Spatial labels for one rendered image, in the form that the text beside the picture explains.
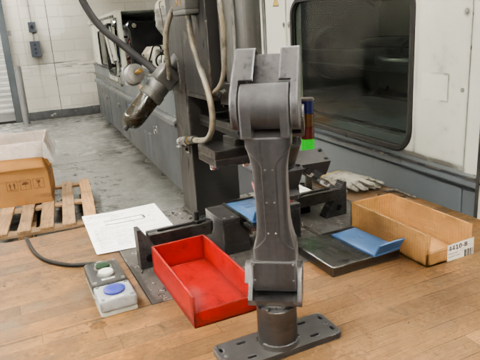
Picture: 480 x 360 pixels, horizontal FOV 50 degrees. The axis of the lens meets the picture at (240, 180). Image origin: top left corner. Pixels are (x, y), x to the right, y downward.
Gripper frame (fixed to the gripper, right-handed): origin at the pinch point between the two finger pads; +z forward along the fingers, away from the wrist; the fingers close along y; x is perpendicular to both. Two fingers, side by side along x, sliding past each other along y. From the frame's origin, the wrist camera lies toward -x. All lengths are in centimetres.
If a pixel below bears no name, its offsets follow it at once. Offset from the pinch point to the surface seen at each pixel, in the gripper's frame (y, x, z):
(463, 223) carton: -19.1, -36.0, -6.4
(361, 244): -12.2, -17.4, 2.2
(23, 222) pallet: 220, 48, 211
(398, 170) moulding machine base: 24, -63, 19
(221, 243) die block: 2.2, 8.1, 10.0
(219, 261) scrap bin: -6.0, 12.5, 5.3
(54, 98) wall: 797, -39, 480
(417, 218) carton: -8.6, -36.0, 2.2
